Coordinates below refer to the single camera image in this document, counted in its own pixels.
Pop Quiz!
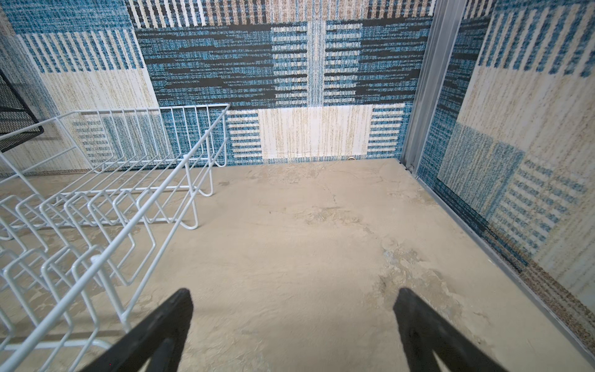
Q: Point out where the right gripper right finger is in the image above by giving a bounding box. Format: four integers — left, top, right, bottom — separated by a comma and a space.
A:
393, 288, 505, 371

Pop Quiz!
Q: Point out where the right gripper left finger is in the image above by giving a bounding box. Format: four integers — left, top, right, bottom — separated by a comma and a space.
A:
83, 288, 194, 371

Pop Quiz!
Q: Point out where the white wire dish rack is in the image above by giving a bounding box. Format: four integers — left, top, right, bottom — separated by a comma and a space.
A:
1, 104, 229, 371

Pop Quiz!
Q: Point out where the black wire shelf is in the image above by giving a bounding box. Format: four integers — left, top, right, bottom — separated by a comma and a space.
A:
1, 71, 44, 153

